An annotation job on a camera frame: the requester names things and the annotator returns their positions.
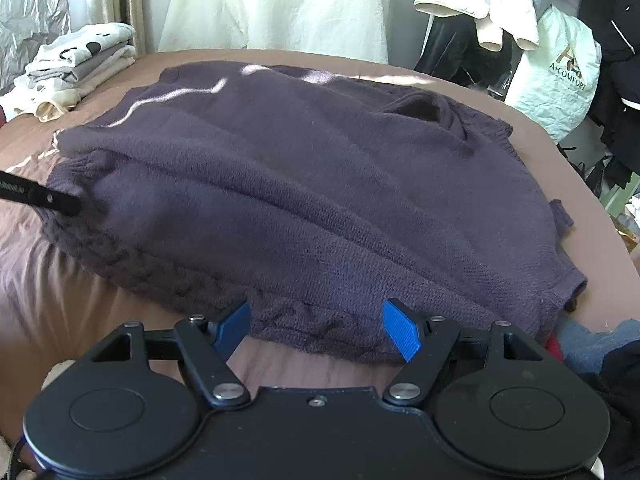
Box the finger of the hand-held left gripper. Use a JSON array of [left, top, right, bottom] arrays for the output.
[[0, 169, 83, 218]]

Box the beige curtain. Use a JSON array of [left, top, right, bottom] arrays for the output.
[[97, 0, 151, 56]]

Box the stack of folded light clothes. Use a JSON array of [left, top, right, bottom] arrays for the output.
[[0, 55, 137, 124]]

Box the dark cloth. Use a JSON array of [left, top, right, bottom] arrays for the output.
[[592, 342, 640, 466]]

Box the white folded garment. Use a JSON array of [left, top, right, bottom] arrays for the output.
[[10, 82, 83, 111]]

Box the black jacket with white piping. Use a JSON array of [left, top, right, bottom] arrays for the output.
[[580, 0, 640, 188]]

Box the purple knit sweater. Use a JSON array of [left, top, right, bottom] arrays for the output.
[[39, 62, 590, 365]]

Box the blue-grey cloth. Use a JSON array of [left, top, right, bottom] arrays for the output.
[[552, 317, 640, 376]]

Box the pale green frame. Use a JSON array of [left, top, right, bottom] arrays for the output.
[[602, 172, 640, 222]]

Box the silver foil sheet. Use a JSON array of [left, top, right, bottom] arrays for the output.
[[0, 0, 72, 97]]

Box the white hanging cloth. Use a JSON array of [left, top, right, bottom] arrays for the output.
[[157, 0, 392, 64]]

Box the grey folded garment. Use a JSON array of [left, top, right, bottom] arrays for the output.
[[26, 44, 137, 85]]

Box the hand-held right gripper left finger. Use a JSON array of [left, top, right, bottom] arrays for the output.
[[75, 300, 252, 408]]

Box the black velvet garment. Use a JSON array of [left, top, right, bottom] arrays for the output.
[[415, 12, 521, 92]]

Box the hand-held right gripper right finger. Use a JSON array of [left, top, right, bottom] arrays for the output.
[[381, 298, 563, 409]]

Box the white sweatshirt with black print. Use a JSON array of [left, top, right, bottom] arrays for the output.
[[39, 22, 136, 67]]

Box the white printed bag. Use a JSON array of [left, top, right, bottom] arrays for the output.
[[505, 5, 603, 146]]

